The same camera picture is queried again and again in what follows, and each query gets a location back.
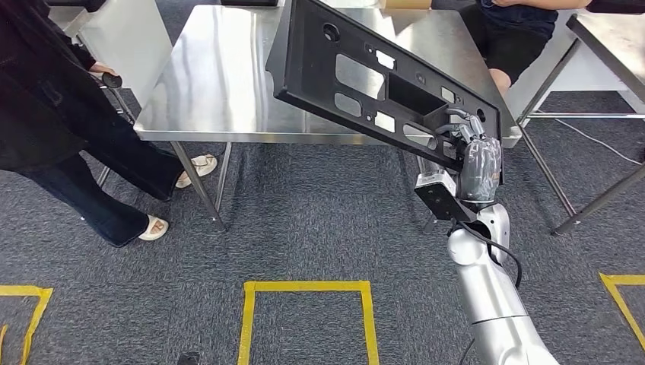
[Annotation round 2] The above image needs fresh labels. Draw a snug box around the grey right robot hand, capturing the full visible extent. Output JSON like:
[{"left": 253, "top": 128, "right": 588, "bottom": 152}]
[{"left": 434, "top": 106, "right": 504, "bottom": 205}]

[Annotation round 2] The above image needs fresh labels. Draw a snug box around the person's hand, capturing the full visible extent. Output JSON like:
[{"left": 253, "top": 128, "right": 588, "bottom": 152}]
[{"left": 89, "top": 62, "right": 119, "bottom": 81}]

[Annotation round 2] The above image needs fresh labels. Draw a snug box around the black plastic bracket panel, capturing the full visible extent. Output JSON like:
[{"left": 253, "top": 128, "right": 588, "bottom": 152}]
[{"left": 265, "top": 0, "right": 505, "bottom": 185}]

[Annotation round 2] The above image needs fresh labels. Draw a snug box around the person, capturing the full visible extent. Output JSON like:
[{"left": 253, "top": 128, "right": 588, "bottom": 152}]
[
  {"left": 0, "top": 0, "right": 218, "bottom": 249},
  {"left": 459, "top": 0, "right": 593, "bottom": 99}
]

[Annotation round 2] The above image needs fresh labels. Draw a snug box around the yellow floor tape square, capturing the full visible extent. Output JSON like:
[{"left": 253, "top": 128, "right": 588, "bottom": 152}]
[
  {"left": 598, "top": 272, "right": 645, "bottom": 352},
  {"left": 237, "top": 280, "right": 380, "bottom": 365},
  {"left": 0, "top": 284, "right": 54, "bottom": 365}
]

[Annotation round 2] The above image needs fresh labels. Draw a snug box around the black camera cable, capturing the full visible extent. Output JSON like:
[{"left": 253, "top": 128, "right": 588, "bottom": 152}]
[{"left": 447, "top": 219, "right": 523, "bottom": 365}]

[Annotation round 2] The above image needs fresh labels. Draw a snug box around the white floor cable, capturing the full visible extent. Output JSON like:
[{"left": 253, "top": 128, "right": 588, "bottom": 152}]
[{"left": 536, "top": 110, "right": 643, "bottom": 167}]

